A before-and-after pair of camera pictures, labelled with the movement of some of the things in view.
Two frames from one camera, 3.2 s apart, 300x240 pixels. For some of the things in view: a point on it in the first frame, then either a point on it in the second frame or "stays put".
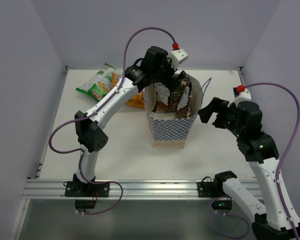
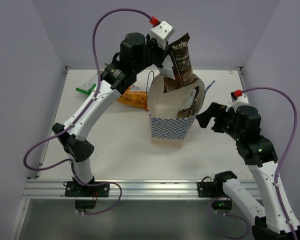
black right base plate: (215, 190) stays put
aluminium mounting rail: (131, 188) stays put
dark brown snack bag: (181, 99) -> (188, 109)
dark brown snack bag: (164, 98) -> (181, 54)
